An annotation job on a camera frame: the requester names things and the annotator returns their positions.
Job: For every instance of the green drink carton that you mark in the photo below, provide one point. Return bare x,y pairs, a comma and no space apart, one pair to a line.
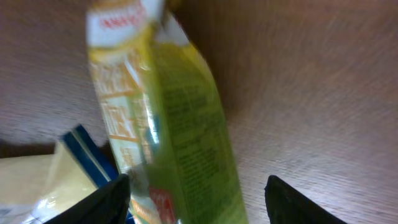
163,115

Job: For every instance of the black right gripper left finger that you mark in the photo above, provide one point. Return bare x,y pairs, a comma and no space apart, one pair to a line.
107,205

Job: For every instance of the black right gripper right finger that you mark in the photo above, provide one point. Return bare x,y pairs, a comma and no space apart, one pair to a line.
286,205

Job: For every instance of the yellow snack bag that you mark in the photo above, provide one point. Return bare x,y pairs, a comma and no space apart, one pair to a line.
35,189

